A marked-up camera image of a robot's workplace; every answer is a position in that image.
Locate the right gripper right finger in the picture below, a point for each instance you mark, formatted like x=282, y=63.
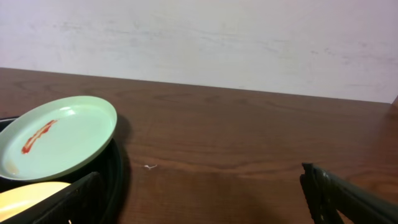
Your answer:
x=328, y=196

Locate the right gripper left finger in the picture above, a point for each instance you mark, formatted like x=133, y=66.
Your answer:
x=78, y=203

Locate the mint green plate with stain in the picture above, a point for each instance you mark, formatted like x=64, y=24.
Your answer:
x=57, y=138

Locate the round black tray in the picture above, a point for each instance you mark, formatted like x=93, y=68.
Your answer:
x=111, y=166

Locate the yellow plate with stain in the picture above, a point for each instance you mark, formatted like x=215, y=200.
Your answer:
x=17, y=200

